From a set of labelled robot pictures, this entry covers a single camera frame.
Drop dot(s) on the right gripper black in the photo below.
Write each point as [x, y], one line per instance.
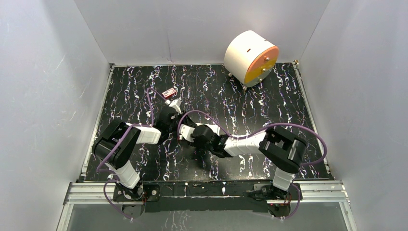
[195, 143]

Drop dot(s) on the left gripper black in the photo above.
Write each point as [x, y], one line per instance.
[170, 112]

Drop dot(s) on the white cardboard box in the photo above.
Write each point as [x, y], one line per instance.
[205, 132]

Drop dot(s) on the aluminium frame rail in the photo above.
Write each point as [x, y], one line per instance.
[312, 191]

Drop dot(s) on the white cylindrical drum orange face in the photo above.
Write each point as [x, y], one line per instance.
[250, 58]

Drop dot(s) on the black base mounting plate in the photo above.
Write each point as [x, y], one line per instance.
[216, 195]

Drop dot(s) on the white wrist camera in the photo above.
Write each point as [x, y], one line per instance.
[175, 104]
[185, 133]

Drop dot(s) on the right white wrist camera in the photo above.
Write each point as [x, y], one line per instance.
[185, 133]

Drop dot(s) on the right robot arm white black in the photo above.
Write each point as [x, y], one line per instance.
[283, 148]

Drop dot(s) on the small red white packet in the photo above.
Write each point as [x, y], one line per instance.
[169, 93]

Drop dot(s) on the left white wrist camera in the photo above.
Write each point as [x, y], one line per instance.
[175, 104]

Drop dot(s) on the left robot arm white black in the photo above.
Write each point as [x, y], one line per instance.
[116, 144]

